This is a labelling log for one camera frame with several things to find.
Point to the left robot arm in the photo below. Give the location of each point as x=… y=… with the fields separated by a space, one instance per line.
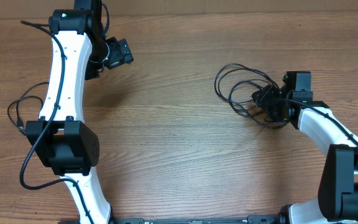
x=59 y=136

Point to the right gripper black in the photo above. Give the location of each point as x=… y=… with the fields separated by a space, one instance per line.
x=261 y=100

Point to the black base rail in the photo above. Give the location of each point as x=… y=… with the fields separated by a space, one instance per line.
x=251 y=219

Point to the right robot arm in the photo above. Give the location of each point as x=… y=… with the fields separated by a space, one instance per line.
x=337 y=200

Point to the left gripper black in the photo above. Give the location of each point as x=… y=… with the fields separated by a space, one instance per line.
x=120 y=54

